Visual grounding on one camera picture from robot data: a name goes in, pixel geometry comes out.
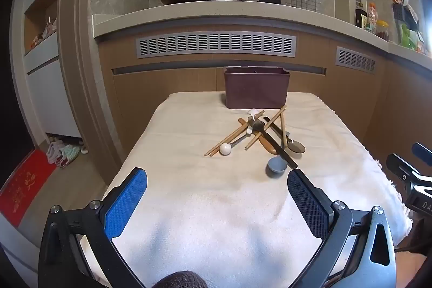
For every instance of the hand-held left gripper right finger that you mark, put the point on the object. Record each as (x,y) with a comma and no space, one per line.
(308,203)

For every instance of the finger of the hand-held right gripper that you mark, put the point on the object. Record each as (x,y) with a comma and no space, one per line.
(422,150)
(400,166)

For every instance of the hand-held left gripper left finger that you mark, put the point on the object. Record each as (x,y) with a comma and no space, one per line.
(126,203)

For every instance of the brown wooden spoon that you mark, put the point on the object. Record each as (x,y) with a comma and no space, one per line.
(269,145)

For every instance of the white round-head spoon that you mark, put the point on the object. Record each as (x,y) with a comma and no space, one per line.
(225,149)

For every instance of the purple plastic utensil holder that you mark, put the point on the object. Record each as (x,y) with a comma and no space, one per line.
(256,89)

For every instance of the green knitted slippers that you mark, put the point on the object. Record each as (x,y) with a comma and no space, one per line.
(70,156)

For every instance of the light wooden utensil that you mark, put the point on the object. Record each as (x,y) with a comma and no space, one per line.
(283,131)

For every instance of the white towel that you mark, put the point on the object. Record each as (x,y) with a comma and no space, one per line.
(209,213)

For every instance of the white pink slippers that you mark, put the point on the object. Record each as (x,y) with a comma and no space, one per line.
(54,153)

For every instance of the dark brown fuzzy object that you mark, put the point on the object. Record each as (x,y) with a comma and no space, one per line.
(180,280)

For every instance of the red door mat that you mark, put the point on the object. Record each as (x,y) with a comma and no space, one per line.
(23,190)

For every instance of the white plastic spoon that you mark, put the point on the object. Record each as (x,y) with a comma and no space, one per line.
(253,112)

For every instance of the small grey vent grille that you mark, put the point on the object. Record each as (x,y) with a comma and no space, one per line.
(355,59)

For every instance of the green packages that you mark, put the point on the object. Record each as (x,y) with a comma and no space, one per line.
(408,38)

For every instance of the yellow-lidded jar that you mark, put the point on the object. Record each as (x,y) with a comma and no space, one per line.
(382,31)

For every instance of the dark packet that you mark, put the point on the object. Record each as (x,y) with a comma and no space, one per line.
(361,18)

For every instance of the large grey vent grille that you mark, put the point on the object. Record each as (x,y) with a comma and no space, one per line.
(216,44)

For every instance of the shelf niche clutter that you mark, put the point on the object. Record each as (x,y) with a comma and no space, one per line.
(45,33)

